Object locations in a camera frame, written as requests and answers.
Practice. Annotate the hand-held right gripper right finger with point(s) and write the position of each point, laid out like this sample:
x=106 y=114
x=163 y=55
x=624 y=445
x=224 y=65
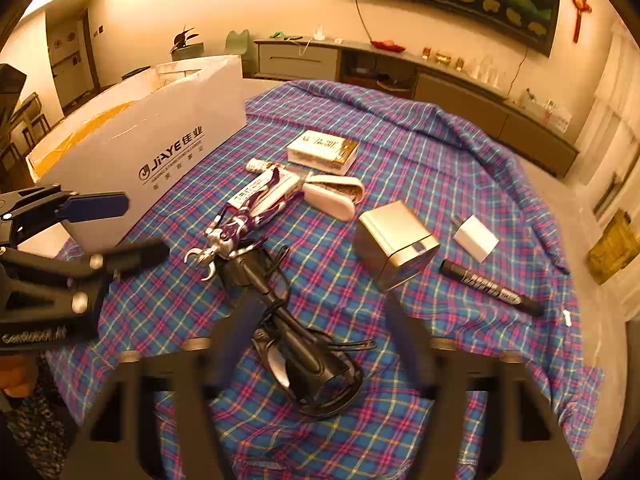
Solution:
x=407 y=345

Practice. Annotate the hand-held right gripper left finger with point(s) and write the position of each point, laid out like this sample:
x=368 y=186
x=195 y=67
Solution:
x=240 y=340

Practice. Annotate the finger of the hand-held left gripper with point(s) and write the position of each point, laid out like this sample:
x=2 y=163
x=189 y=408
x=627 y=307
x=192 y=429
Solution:
x=135 y=255
x=95 y=207

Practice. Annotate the black hair dryer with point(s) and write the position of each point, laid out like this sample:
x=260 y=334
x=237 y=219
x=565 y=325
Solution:
x=305 y=355

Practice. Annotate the black marker pen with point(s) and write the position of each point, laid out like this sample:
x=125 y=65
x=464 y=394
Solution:
x=490 y=287

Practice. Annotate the silver metal tin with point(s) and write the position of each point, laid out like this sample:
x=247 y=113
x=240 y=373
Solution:
x=390 y=240

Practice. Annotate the white cardboard box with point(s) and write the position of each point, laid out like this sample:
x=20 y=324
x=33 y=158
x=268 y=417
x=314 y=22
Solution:
x=165 y=125

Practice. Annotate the white charger plug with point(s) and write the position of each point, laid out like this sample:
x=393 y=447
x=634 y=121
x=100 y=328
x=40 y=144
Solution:
x=475 y=240

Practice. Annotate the purple silver toy figure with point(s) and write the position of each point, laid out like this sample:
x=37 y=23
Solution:
x=250 y=200

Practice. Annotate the person's left forearm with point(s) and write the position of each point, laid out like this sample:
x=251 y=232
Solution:
x=30 y=425

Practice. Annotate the blue plaid cloth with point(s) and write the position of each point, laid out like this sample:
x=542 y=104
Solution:
x=340 y=280

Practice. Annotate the wooden dining chair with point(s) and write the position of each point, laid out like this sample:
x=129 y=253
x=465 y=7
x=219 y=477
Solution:
x=30 y=115

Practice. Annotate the white printed tube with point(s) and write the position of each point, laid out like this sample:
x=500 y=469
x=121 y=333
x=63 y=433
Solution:
x=260 y=164

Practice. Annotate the potted plant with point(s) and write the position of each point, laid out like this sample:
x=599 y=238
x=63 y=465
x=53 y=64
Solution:
x=185 y=37

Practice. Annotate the white and gold carton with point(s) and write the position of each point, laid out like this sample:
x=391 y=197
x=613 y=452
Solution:
x=322 y=152

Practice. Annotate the green chair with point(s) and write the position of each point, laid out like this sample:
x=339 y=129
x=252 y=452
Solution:
x=237 y=42

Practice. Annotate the long grey sideboard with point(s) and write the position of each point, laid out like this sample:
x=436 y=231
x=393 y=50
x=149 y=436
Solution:
x=450 y=95

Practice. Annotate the green item on sideboard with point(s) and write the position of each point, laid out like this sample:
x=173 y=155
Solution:
x=285 y=36

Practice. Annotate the pair of shoes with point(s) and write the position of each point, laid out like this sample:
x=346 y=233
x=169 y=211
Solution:
x=395 y=82

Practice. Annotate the white box with red print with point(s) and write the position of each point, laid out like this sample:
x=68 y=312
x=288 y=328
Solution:
x=557 y=117

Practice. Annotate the clear glasses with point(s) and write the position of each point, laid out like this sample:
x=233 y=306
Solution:
x=487 y=72

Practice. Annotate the gold ornaments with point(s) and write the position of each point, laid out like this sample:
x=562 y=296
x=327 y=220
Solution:
x=442 y=57

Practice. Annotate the red tray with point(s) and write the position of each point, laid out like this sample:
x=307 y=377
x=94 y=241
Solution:
x=387 y=45

